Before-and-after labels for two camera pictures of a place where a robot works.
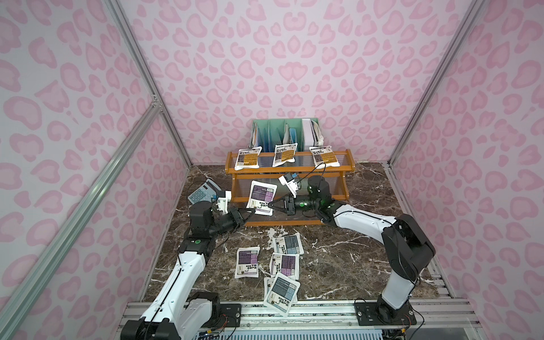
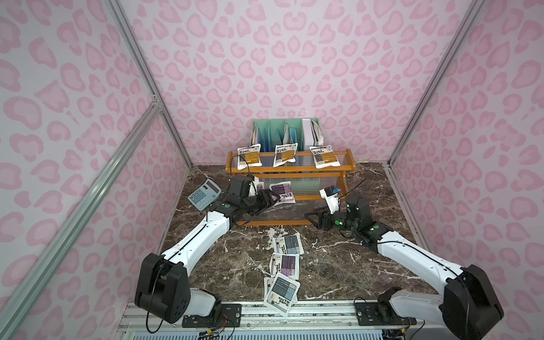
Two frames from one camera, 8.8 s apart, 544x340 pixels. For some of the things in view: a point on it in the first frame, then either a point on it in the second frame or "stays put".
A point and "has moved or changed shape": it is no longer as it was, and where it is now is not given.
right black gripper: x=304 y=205 -> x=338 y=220
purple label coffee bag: x=261 y=193 has moved or changed shape
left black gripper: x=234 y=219 -> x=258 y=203
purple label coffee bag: x=285 y=263 stays put
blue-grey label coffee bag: x=289 y=244 stays put
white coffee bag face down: x=248 y=158 stays put
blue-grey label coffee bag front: x=282 y=294 stays put
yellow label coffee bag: x=324 y=156 stays put
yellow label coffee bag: x=284 y=153 stays put
